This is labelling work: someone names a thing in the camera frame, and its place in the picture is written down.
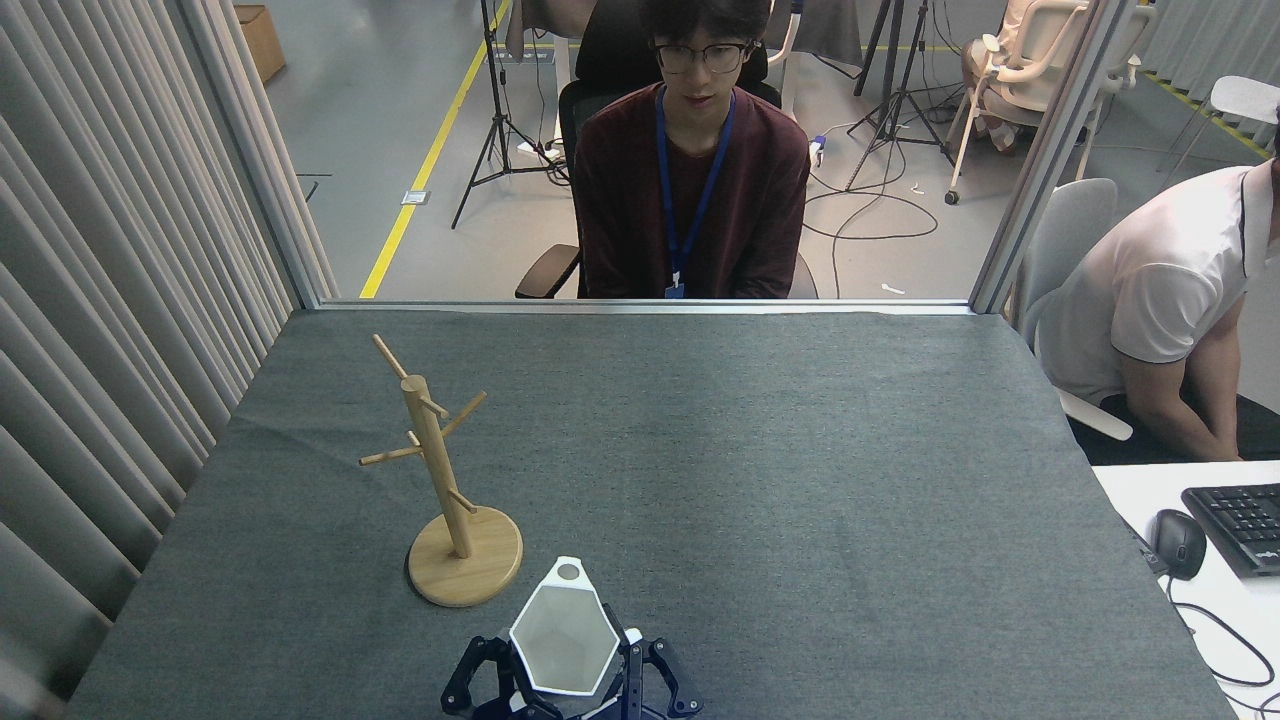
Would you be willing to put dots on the silver frame post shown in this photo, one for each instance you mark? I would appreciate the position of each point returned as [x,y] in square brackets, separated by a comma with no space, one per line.
[1050,150]
[255,150]

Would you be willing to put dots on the beige pleated curtain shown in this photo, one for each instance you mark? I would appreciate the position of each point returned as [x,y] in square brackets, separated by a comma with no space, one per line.
[100,300]

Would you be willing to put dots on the white folding chair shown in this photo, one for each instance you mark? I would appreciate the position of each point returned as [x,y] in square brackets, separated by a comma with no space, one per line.
[1238,98]

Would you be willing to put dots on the black office chair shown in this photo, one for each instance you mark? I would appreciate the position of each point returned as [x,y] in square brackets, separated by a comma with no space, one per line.
[545,275]

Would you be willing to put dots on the white wheeled chair frame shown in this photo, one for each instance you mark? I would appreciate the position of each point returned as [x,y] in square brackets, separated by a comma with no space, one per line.
[1050,40]

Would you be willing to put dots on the pale grey shell chair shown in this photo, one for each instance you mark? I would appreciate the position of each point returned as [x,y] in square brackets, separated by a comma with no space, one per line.
[1070,220]

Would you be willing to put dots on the white desk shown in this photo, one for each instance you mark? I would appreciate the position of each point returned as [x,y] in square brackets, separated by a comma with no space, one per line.
[1240,620]

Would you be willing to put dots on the person seated across table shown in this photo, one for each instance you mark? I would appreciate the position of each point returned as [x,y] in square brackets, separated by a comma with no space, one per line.
[620,200]

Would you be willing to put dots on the black-framed eyeglasses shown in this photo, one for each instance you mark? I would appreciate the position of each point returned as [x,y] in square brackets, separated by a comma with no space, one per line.
[700,57]

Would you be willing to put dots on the wooden cup rack with pegs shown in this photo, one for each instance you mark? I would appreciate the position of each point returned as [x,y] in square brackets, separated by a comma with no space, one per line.
[432,450]

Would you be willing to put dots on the person seated at desk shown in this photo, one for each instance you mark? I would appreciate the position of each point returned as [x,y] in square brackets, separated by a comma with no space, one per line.
[1150,280]

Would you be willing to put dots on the metal floor socket plate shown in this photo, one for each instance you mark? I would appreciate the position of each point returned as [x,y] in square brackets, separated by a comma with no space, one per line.
[416,197]

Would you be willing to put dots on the black computer keyboard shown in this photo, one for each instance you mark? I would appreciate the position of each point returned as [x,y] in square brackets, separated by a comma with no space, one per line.
[1245,520]

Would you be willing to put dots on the brown cardboard box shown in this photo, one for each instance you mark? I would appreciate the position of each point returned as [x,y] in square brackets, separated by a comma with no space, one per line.
[262,40]

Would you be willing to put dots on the black tripod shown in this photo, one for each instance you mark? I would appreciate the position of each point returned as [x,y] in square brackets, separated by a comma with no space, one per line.
[492,100]
[893,110]

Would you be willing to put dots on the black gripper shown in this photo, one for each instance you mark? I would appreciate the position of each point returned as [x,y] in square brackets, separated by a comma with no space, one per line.
[588,712]

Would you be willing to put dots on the black computer mouse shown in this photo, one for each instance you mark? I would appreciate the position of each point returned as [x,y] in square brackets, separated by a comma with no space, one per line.
[1180,545]

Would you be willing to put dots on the white object with blue tip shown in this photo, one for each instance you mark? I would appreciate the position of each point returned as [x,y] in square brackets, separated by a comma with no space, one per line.
[820,150]

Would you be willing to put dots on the dark grey table cloth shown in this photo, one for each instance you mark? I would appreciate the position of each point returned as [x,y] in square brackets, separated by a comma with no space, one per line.
[800,450]

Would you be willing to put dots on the white hexagonal cup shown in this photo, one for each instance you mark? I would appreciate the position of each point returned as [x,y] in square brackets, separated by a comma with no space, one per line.
[565,640]

